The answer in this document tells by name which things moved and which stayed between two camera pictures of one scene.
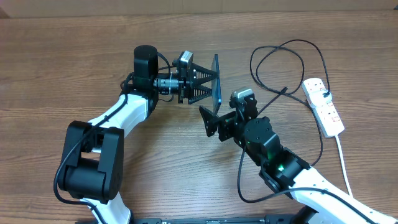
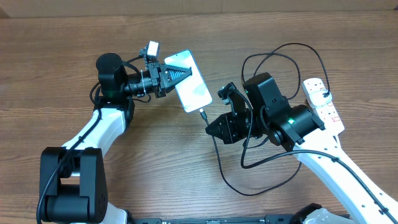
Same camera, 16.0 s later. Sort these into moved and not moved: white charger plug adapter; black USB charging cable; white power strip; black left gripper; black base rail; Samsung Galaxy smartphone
Moved: Samsung Galaxy smartphone; black USB charging cable; black left gripper
Not moved: black base rail; white power strip; white charger plug adapter
